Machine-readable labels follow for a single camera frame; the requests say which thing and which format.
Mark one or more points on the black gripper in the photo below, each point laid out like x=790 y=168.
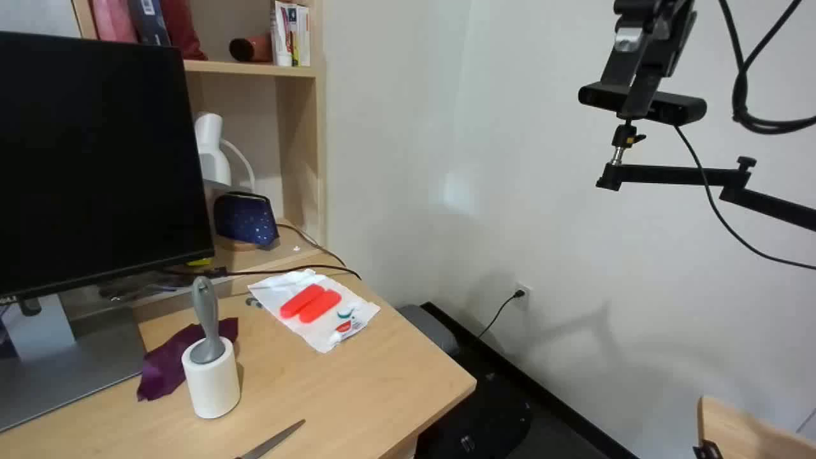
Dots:
x=660 y=20

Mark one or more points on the black floor platform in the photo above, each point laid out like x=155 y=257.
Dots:
x=545 y=398

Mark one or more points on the wooden shelf unit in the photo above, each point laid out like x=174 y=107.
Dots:
x=290 y=144

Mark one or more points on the black bag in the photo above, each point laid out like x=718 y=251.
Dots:
x=485 y=421

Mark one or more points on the brown cylinder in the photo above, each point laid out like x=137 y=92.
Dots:
x=250 y=50

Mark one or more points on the plastic bag with red items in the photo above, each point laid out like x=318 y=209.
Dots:
x=315 y=306

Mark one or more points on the blue round device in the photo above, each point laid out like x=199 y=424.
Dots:
x=246 y=218

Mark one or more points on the maroon bag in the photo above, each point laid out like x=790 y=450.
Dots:
x=183 y=28

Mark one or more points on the dark blue box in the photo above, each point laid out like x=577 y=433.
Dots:
x=148 y=19

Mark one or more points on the pink folder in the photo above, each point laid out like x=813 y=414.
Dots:
x=113 y=19

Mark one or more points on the black computer monitor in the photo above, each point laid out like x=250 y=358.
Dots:
x=93 y=162

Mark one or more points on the purple cloth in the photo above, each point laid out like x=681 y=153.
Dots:
x=162 y=373

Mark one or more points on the silver monitor stand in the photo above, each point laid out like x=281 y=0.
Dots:
x=68 y=364

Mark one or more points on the black stereo camera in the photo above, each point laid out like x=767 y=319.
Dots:
x=679 y=104

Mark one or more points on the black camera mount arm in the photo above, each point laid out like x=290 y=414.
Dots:
x=671 y=176

